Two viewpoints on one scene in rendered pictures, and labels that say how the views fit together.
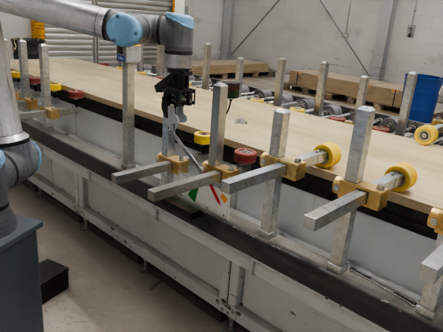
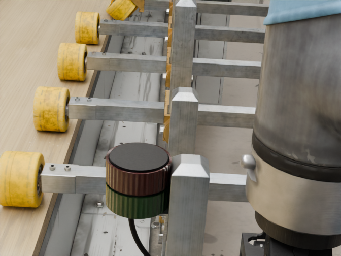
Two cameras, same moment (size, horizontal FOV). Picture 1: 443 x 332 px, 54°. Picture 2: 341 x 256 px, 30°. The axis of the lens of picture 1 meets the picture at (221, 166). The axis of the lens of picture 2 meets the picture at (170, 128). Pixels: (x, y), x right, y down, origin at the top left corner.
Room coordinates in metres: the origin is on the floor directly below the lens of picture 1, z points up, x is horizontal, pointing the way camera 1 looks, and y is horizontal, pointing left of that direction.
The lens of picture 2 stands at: (1.77, 0.38, 1.42)
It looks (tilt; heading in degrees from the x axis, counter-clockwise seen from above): 26 degrees down; 227
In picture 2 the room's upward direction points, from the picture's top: 4 degrees clockwise
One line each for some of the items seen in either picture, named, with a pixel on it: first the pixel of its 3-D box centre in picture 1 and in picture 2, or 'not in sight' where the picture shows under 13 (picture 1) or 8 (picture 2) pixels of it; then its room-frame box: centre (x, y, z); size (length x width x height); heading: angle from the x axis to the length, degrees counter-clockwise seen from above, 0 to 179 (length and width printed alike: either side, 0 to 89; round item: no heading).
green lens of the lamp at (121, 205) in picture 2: (229, 93); (137, 191); (1.44, -0.01, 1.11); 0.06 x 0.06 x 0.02
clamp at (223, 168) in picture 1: (219, 172); not in sight; (1.40, 0.00, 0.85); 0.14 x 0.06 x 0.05; 48
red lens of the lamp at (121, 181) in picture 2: (230, 85); (138, 167); (1.44, -0.01, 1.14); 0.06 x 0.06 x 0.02
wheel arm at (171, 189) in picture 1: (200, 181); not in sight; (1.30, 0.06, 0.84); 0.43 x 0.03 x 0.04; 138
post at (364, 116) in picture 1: (350, 195); (177, 132); (1.07, -0.35, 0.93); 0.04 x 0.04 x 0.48; 48
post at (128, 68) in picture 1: (128, 117); not in sight; (1.75, 0.40, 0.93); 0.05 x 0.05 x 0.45; 48
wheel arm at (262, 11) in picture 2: not in sight; (207, 6); (0.48, -0.88, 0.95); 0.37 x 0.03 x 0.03; 138
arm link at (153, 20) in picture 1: (142, 29); not in sight; (1.43, 0.28, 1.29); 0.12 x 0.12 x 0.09; 84
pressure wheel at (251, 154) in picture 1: (244, 165); not in sight; (1.46, -0.08, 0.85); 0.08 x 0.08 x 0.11
